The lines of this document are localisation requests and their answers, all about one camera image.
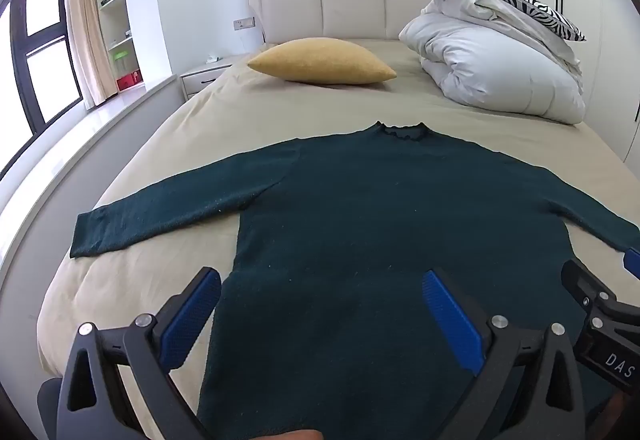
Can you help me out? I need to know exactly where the dark green sweater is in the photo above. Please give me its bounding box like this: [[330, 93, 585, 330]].
[[70, 121, 640, 440]]

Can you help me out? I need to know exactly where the beige curtain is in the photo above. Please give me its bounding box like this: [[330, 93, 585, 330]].
[[65, 0, 118, 108]]

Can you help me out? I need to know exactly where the white nightstand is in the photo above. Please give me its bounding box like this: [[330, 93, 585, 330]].
[[179, 54, 251, 98]]

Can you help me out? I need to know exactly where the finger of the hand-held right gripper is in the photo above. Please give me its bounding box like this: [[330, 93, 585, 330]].
[[560, 259, 617, 309], [622, 247, 640, 281]]

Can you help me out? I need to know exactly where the beige bed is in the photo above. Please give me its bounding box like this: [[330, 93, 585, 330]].
[[37, 38, 640, 440]]

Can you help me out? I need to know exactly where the white duvet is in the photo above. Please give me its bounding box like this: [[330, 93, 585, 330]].
[[398, 0, 587, 125]]

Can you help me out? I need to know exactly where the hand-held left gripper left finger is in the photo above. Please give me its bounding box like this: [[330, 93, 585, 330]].
[[56, 266, 222, 440]]

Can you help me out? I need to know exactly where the beige padded headboard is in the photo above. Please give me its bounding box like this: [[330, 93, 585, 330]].
[[247, 0, 451, 53]]

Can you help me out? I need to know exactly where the yellow pillow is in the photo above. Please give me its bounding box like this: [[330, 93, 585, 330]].
[[247, 37, 397, 85]]

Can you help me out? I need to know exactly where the white window ledge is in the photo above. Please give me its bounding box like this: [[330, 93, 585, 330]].
[[0, 74, 181, 281]]

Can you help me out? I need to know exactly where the black framed window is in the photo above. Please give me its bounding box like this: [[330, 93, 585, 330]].
[[0, 0, 86, 181]]

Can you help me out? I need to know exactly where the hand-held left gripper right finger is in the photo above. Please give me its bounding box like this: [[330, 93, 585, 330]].
[[421, 267, 587, 440]]

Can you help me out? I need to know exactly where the white wall shelf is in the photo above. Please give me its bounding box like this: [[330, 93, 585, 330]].
[[95, 0, 146, 95]]

